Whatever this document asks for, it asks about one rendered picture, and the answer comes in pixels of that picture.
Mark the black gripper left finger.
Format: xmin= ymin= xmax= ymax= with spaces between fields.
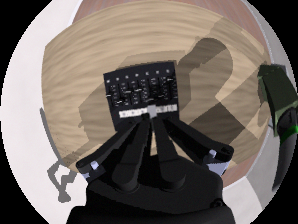
xmin=75 ymin=105 xmax=154 ymax=191

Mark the black lighting desk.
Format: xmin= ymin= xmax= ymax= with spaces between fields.
xmin=103 ymin=62 xmax=180 ymax=132

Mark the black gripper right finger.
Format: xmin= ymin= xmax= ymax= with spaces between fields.
xmin=151 ymin=105 xmax=234 ymax=189

